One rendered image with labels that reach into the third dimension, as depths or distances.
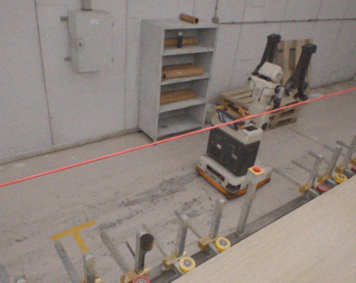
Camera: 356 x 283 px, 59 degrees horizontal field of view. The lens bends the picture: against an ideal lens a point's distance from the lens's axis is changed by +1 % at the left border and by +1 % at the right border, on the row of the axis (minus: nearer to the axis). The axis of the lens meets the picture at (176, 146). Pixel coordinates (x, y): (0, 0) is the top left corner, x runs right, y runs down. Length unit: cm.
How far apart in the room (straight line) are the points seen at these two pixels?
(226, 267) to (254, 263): 16
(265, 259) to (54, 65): 295
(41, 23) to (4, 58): 51
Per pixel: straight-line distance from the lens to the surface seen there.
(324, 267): 193
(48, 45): 374
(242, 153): 326
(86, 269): 143
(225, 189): 349
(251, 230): 224
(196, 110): 484
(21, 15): 363
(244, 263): 176
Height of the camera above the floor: 220
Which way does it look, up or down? 30 degrees down
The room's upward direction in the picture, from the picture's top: 6 degrees clockwise
